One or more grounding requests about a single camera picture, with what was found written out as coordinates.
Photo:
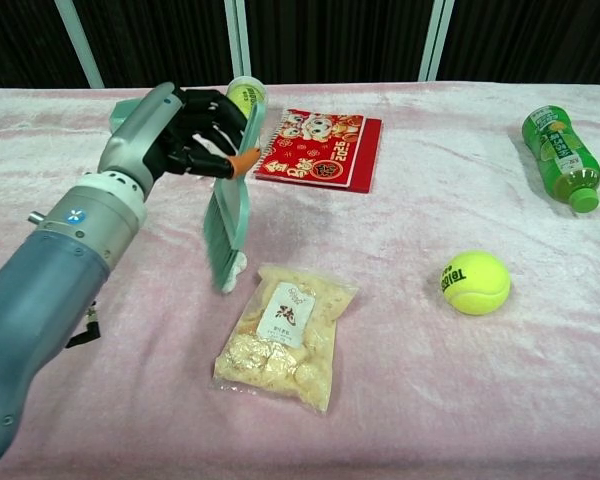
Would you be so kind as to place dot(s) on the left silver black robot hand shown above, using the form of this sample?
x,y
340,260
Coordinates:
x,y
140,135

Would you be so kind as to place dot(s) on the small teal broom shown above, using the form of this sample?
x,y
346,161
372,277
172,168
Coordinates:
x,y
227,220

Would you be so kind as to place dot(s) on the white paper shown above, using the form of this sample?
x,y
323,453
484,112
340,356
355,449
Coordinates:
x,y
232,282

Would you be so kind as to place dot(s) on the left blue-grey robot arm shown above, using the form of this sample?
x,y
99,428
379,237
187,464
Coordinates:
x,y
45,290

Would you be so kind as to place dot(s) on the teal dustpan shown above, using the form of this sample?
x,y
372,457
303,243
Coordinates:
x,y
122,112

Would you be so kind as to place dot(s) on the tennis ball with black print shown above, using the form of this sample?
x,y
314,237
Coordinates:
x,y
242,97

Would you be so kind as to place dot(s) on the clear tennis ball tube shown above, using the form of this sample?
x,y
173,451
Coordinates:
x,y
252,87

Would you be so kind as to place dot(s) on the red spiral calendar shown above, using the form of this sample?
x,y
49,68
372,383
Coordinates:
x,y
320,150

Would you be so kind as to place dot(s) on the clear snack bag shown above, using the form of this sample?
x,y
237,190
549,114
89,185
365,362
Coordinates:
x,y
285,340

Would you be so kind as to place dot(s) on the loose yellow tennis ball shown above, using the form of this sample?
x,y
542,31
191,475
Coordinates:
x,y
477,285

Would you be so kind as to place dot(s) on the pink velvet tablecloth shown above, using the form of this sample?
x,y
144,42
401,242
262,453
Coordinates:
x,y
430,375

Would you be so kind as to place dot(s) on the green tea bottle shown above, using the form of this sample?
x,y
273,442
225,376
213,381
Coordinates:
x,y
560,150

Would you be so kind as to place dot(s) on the white partition post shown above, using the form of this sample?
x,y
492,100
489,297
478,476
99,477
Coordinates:
x,y
237,40
436,40
80,45

